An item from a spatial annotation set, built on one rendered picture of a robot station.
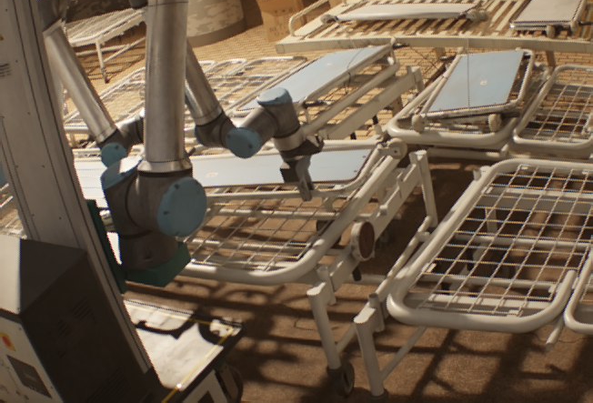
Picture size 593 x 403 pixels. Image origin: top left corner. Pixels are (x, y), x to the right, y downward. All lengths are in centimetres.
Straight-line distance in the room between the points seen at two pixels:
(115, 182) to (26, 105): 37
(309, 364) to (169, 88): 119
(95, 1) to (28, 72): 909
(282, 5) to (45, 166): 470
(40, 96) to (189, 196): 51
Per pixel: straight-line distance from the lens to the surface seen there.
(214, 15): 729
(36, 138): 216
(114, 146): 241
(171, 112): 201
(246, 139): 222
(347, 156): 265
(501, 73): 336
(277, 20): 672
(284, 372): 280
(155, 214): 202
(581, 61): 528
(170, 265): 224
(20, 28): 205
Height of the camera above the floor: 166
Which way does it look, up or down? 24 degrees down
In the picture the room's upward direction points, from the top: 14 degrees counter-clockwise
